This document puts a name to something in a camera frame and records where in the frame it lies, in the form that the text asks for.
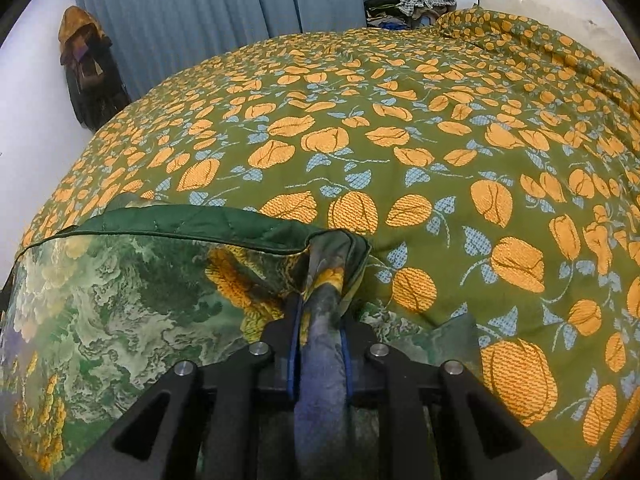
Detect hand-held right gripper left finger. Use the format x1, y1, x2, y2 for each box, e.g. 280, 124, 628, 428
62, 296, 303, 480

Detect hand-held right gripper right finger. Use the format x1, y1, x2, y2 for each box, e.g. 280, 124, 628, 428
339, 317, 573, 480

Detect green printed quilted jacket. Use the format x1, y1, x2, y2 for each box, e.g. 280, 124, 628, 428
0, 204, 481, 480

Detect dark hanging clothes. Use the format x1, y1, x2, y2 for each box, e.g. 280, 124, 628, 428
62, 52, 132, 133

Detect pile of mixed clothes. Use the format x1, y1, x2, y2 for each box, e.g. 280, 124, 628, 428
364, 0, 457, 31

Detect green orange floral quilt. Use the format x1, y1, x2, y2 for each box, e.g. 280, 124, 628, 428
15, 5, 640, 476

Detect brown hanging bag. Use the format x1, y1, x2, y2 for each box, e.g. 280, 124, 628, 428
80, 55, 108, 89

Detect blue pleated curtain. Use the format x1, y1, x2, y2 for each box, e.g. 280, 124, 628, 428
72, 0, 435, 103

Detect orange patterned hanging cloth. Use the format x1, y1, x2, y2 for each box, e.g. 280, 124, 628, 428
57, 6, 112, 61

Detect cream padded headboard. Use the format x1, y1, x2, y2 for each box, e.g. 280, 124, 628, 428
477, 0, 640, 91

